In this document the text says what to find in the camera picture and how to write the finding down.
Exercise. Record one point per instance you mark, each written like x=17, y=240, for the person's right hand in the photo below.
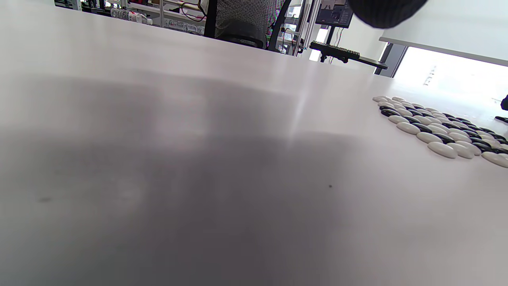
x=505, y=103

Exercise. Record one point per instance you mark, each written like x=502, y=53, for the person's left hand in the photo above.
x=385, y=12

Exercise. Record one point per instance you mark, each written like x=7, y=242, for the pile of mixed go stones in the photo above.
x=408, y=128

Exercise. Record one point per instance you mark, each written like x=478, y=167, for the black electronic device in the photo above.
x=333, y=14

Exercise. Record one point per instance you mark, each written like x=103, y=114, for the black keyboard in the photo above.
x=335, y=51

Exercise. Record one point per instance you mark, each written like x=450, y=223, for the black mesh office chair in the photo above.
x=242, y=24

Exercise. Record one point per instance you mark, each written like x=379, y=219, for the clear plastic water bottle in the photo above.
x=131, y=16

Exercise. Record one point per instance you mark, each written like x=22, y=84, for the aluminium frame post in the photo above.
x=307, y=24

